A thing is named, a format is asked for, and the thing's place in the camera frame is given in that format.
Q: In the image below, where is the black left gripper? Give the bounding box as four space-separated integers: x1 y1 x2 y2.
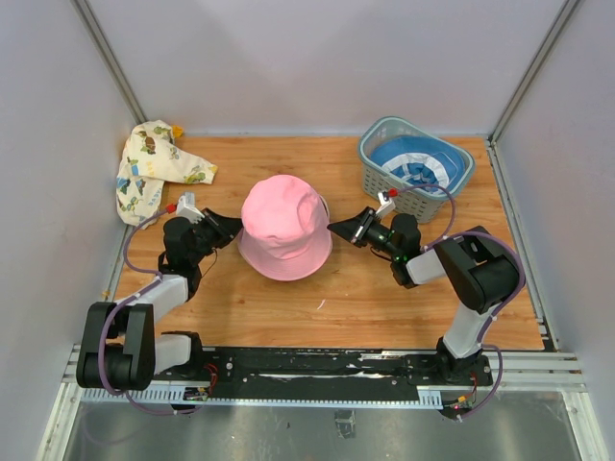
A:
189 208 245 264

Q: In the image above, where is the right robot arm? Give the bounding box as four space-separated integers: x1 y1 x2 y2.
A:
328 207 526 384

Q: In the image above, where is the grey plastic basket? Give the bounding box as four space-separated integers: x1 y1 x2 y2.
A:
357 116 476 224

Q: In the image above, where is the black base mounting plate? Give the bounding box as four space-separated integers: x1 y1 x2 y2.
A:
155 347 494 404

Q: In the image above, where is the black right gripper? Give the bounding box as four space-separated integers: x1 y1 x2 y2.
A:
328 207 401 260

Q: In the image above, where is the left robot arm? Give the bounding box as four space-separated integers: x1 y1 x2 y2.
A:
76 208 242 395

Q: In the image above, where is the black pink-lined hat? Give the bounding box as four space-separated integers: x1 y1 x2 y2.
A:
320 196 331 217

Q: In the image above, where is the cartoon print cloth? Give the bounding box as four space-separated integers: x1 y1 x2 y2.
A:
115 120 218 227

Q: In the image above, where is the blue hat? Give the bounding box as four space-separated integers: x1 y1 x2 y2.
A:
370 135 466 194

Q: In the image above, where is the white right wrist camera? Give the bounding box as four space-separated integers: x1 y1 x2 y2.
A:
376 188 398 220

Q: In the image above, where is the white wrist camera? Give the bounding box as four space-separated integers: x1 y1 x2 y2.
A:
376 188 398 220
165 192 205 224

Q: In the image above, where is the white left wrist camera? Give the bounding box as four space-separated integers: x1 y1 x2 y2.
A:
165 192 205 224

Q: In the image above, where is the pink bucket hat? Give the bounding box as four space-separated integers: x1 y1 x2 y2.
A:
238 175 332 281

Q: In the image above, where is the small yellow object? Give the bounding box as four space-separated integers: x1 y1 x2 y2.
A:
172 125 184 138

